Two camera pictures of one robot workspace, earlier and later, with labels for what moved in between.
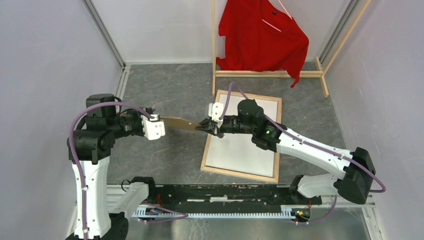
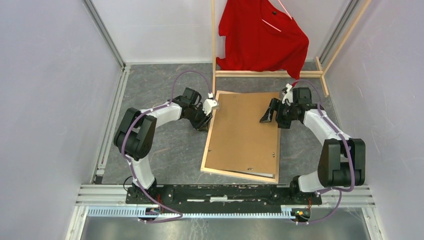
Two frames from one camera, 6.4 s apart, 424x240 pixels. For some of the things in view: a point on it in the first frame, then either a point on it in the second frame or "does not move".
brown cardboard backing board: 179,124 -> 238,141
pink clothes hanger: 272,25 does not move
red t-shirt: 256,35 does not move
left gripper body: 131,123 -> 198,118
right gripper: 210,127 -> 276,105
